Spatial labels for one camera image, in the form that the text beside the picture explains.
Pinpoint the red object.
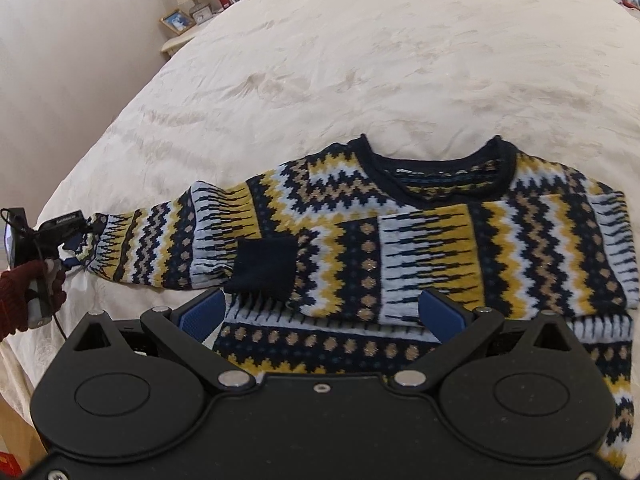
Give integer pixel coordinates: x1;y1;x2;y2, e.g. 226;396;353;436
0;451;24;479

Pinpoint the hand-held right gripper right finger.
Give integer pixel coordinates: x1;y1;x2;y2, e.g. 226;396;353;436
388;287;584;394

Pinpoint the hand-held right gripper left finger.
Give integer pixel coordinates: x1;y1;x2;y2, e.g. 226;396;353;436
69;287;257;395

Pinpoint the navy yellow patterned knit sweater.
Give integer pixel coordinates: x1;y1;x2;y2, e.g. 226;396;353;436
80;134;640;471

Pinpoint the cream nightstand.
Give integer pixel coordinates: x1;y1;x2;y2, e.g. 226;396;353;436
159;24;213;59

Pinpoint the person's left hand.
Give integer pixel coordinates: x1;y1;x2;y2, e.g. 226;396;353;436
0;259;67;342

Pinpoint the black cable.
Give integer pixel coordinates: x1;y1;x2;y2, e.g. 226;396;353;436
49;305;72;342

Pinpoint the cream bedspread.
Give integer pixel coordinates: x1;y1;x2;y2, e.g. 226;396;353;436
0;0;640;476

